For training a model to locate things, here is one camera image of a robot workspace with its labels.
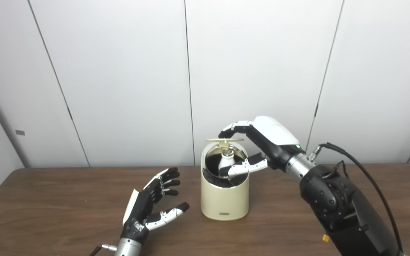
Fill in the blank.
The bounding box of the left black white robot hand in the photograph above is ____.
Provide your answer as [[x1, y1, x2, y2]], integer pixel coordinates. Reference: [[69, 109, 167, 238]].
[[121, 167, 190, 244]]

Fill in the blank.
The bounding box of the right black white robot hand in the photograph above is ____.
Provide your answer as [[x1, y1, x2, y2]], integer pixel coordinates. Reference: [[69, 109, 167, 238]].
[[218, 116, 307, 177]]

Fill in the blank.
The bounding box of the cream round bin lid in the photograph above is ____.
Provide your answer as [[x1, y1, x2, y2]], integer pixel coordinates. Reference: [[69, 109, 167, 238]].
[[205, 138, 245, 151]]

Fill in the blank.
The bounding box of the small white plastic bottle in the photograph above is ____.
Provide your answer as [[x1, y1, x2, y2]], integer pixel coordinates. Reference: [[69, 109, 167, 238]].
[[219, 149, 237, 176]]

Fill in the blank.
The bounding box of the black bin liner bag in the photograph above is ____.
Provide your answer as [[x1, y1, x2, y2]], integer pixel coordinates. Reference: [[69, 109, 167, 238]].
[[204, 149, 246, 188]]

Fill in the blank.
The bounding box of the cream-colored bin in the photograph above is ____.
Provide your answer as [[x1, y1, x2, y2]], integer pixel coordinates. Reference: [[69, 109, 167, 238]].
[[200, 142, 250, 221]]

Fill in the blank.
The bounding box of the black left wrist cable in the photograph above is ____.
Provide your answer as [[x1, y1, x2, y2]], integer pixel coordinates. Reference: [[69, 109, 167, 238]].
[[89, 244, 118, 256]]

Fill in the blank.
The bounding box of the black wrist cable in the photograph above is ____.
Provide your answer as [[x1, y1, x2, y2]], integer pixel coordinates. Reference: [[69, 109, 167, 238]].
[[307, 142, 405, 255], [89, 244, 118, 256]]

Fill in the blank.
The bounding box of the thin red wire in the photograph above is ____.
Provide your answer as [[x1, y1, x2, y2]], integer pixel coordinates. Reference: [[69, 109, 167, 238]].
[[328, 160, 349, 180]]

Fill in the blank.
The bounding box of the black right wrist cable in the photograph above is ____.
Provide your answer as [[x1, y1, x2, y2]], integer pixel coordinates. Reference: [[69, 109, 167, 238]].
[[307, 142, 405, 255]]

